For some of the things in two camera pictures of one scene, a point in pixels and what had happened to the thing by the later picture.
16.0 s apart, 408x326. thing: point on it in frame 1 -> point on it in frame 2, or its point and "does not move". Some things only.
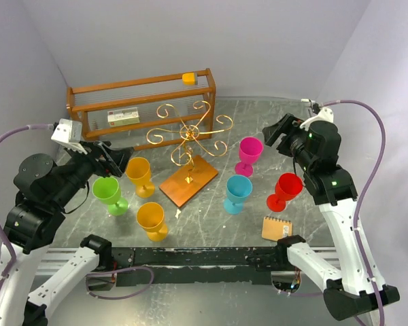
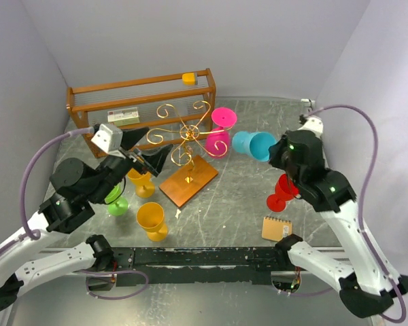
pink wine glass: x=250 y=149 -> x=218 y=140
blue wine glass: x=238 y=188 -> x=256 y=145
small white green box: x=123 y=117 does not move
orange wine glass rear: x=138 y=170 does not move
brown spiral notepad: x=275 y=228 does not move
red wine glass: x=287 y=187 does not move
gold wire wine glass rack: x=181 y=187 does not move
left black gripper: x=100 y=159 -> x=134 y=157
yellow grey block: x=190 y=79 does not move
